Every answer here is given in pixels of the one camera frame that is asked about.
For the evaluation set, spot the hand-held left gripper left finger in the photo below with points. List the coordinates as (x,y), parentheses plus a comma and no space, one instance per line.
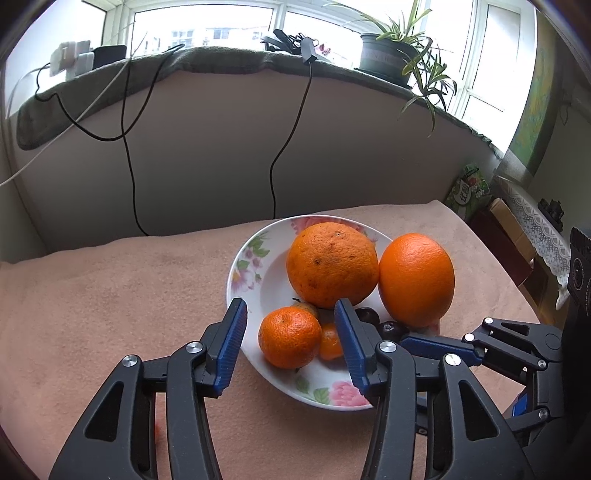
(233,341)

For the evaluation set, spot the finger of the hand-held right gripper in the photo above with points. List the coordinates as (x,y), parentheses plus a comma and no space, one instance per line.
(535,417)
(434,346)

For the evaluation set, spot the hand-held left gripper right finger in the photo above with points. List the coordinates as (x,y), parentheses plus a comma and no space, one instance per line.
(351,341)

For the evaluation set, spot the small mandarin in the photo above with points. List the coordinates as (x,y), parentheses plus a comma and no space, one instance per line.
(330,346)
(307,308)

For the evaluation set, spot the dark plum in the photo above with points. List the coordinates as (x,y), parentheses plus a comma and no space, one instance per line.
(392,331)
(368,316)

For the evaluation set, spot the smooth orange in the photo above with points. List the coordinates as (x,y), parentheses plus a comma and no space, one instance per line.
(415,281)

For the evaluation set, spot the floral white plate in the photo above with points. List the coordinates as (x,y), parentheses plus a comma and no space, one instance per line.
(268,277)

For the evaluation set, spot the large rough orange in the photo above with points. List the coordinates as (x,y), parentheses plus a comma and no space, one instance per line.
(330,265)

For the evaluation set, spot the dark red cabinet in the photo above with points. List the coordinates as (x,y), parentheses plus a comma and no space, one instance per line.
(496,249)

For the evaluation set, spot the cardboard box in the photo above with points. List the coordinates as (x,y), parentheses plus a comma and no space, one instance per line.
(510,226)

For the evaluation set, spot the white lace cloth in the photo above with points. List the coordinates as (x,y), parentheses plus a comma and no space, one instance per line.
(535,226)

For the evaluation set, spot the green snack packet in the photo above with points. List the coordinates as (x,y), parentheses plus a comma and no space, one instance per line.
(468,189)

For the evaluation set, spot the small black object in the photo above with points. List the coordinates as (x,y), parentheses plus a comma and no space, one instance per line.
(551,212)

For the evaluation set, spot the potted spider plant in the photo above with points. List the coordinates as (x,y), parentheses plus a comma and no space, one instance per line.
(385,55)

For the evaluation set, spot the black box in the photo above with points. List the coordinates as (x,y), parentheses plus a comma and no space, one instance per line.
(110,56)

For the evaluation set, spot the window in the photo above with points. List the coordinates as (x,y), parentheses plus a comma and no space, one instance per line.
(221,18)

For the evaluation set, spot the white charger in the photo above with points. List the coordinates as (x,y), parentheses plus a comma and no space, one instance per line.
(69,57)

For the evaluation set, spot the wall poster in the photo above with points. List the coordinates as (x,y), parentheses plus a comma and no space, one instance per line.
(540,106)

